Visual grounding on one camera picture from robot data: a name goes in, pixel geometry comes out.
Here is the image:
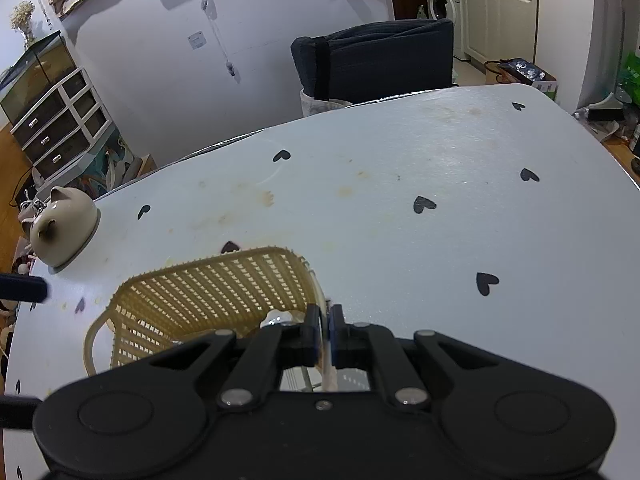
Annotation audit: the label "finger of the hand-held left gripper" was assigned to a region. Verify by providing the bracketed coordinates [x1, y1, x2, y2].
[0, 274, 49, 303]
[0, 395, 42, 431]

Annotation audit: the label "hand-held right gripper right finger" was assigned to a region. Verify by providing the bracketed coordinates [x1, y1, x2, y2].
[329, 304, 501, 411]

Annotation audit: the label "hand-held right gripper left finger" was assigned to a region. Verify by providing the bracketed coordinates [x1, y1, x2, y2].
[145, 304, 322, 411]

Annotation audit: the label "white scalloped knob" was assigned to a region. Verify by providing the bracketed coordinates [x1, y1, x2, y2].
[260, 310, 297, 329]

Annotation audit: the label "cream woven plastic basket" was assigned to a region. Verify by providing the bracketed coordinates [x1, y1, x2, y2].
[83, 246, 331, 392]

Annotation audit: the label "beige cat-shaped ceramic pot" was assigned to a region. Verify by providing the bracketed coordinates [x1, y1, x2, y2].
[30, 186, 101, 268]

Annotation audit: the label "patterned stand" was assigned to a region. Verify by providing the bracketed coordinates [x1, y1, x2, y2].
[32, 127, 156, 211]

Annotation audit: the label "white drawer unit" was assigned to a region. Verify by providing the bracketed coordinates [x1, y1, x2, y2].
[11, 67, 113, 181]

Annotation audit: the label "glass aquarium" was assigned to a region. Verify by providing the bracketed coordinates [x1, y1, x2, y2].
[0, 30, 81, 126]

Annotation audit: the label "dried flowers in vase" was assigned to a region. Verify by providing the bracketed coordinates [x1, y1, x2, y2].
[10, 1, 37, 51]

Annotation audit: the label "dark covered chair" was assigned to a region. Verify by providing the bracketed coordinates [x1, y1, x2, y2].
[291, 19, 455, 106]

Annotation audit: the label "patterned gift bag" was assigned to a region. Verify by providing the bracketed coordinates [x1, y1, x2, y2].
[484, 57, 558, 101]

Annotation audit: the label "white washing machine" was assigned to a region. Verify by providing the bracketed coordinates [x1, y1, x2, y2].
[424, 0, 463, 58]

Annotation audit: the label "white kitchen base cabinets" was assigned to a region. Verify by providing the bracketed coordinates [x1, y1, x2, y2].
[460, 0, 538, 63]

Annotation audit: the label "green package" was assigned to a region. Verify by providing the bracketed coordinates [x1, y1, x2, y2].
[620, 52, 640, 93]

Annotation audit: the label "hanging cord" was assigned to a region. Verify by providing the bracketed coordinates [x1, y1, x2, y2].
[200, 0, 238, 79]

